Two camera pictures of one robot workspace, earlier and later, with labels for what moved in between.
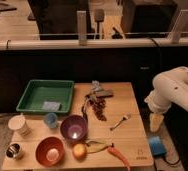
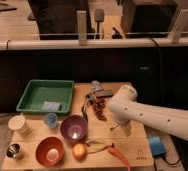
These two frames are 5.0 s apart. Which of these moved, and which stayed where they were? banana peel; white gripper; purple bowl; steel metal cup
Moved: white gripper
Stayed: purple bowl; steel metal cup; banana peel
